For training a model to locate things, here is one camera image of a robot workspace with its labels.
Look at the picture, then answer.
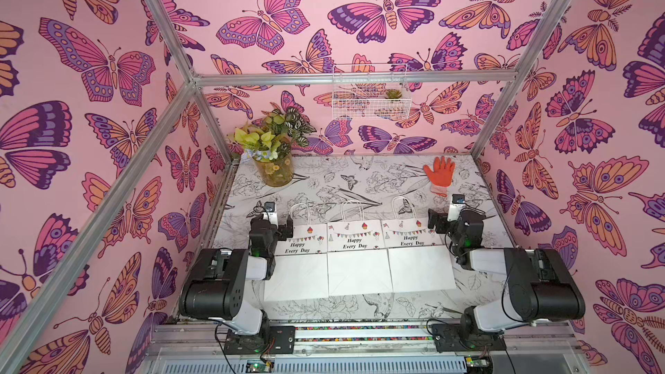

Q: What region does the white paper gift bag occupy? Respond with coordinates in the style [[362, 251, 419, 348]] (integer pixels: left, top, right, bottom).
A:
[[263, 203, 328, 302]]

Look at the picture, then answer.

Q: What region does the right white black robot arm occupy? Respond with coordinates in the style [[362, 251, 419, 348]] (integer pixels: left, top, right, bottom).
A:
[[427, 208, 586, 339]]

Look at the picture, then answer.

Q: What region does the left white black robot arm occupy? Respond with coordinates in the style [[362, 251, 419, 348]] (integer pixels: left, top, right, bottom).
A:
[[178, 213, 294, 339]]

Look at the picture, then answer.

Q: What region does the red rubber glove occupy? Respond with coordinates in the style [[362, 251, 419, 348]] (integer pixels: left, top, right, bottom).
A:
[[423, 156, 455, 197]]

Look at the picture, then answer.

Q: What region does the potted green leafy plant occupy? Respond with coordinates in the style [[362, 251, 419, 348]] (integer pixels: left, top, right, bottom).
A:
[[233, 108, 315, 188]]

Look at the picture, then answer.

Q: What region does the small plant in basket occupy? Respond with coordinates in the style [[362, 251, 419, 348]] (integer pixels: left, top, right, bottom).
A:
[[385, 88, 403, 100]]

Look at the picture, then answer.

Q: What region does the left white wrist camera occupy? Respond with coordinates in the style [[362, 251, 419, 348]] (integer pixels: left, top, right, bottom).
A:
[[263, 202, 278, 226]]

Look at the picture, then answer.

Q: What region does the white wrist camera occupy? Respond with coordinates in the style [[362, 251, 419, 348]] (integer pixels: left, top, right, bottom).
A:
[[448, 194, 466, 222], [263, 202, 278, 226]]

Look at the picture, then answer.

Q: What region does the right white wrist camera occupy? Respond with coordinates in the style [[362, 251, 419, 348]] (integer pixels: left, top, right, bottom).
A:
[[448, 194, 466, 222]]

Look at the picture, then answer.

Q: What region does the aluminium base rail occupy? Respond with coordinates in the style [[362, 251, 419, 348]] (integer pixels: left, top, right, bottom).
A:
[[139, 318, 560, 373]]

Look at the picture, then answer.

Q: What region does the white wire wall basket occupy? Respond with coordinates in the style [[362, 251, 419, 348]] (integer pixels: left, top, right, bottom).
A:
[[329, 70, 412, 122]]

